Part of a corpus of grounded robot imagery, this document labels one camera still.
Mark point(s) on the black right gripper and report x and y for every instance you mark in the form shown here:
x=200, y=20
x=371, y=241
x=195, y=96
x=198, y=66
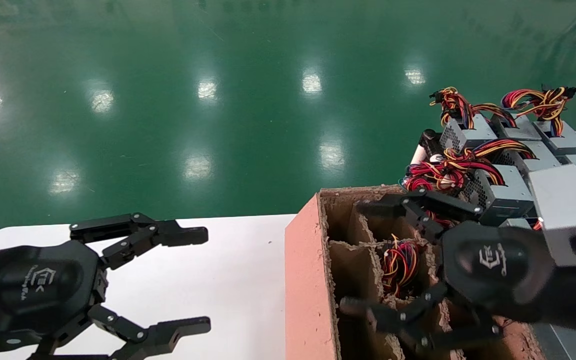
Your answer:
x=498, y=270

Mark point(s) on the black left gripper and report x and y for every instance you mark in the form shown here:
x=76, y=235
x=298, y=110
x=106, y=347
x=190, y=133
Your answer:
x=28, y=290

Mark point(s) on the brown cardboard divider box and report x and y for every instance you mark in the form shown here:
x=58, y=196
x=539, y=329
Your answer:
x=308, y=280

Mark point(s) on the clear acrylic divider tray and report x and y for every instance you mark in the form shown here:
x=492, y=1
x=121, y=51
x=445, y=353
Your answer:
x=575, y=345

